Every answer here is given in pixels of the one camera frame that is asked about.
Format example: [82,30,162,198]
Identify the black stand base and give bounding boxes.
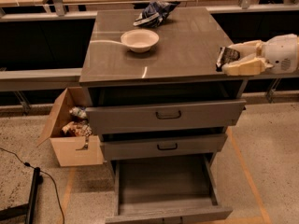
[0,167,42,224]

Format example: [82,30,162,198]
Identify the grey drawer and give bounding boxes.
[86,99,246,135]
[101,133,227,161]
[106,154,232,224]

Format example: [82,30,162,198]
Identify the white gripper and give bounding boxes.
[222,34,298,76]

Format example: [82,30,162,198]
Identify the grey bottom drawer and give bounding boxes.
[106,154,232,224]

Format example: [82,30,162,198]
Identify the grey middle drawer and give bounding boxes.
[101,133,227,161]

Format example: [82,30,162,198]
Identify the crumpled snack wrapper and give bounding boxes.
[62,120,93,137]

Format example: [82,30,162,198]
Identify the grey top drawer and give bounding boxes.
[86,99,246,135]

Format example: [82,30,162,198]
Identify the grey drawer cabinet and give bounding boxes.
[78,7,256,170]

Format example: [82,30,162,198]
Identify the blue crumpled chip bag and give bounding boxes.
[134,1,179,28]

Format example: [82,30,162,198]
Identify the cardboard box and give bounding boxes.
[37,87,104,166]

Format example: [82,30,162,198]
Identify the white bowl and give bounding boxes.
[121,29,160,53]

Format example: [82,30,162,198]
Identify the small silver snack packet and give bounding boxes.
[69,106,87,119]

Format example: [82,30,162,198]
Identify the grey metal railing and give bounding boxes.
[0,3,299,92]

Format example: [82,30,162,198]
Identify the black rxbar chocolate bar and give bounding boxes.
[216,47,240,72]

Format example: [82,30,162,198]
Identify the black floor cable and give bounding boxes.
[0,147,66,224]

